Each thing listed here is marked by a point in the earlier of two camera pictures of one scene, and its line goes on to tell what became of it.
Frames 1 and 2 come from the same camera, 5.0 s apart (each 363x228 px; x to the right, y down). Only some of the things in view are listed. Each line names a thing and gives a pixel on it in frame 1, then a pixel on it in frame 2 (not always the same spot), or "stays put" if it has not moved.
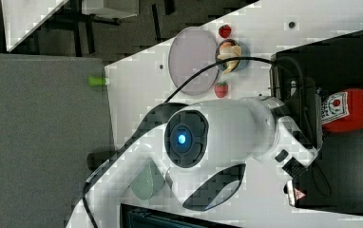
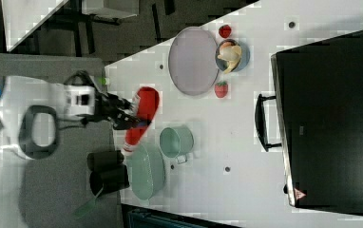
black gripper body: (303, 105) to (106, 107)
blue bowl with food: (231, 48) stays put
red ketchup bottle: (349, 111) to (145, 102)
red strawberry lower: (221, 89) stays put
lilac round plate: (192, 50) stays put
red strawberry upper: (224, 30) stays put
